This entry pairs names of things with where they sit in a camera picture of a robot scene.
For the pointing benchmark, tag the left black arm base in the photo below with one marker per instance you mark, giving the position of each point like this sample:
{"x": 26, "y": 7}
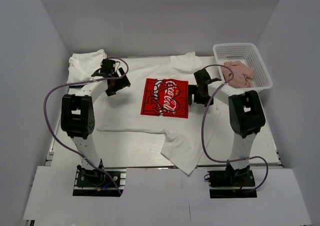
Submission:
{"x": 93, "y": 183}

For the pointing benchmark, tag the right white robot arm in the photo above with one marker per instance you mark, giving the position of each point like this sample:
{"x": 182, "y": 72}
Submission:
{"x": 246, "y": 116}

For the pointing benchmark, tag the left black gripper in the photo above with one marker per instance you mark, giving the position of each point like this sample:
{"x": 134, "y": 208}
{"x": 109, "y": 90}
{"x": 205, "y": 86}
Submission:
{"x": 123, "y": 81}

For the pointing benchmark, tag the white plastic basket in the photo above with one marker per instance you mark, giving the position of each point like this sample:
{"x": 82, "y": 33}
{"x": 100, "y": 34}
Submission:
{"x": 246, "y": 64}

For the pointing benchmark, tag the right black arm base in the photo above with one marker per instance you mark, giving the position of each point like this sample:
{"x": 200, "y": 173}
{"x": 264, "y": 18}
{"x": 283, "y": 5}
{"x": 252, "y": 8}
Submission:
{"x": 224, "y": 184}

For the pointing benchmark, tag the pink cloth in basket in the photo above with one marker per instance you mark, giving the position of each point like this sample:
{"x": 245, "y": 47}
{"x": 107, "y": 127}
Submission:
{"x": 243, "y": 75}

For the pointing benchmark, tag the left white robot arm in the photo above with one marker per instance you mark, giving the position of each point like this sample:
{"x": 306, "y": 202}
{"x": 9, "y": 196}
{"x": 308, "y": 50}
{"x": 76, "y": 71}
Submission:
{"x": 78, "y": 117}

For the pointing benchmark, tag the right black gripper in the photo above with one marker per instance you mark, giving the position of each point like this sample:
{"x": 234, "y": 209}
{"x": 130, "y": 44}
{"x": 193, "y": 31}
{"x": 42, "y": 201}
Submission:
{"x": 192, "y": 90}

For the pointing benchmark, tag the white Coca-Cola print t-shirt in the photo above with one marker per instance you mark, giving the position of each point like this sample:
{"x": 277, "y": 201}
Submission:
{"x": 157, "y": 103}

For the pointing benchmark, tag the folded white t-shirt stack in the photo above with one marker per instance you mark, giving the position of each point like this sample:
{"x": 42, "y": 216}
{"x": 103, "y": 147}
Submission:
{"x": 82, "y": 66}

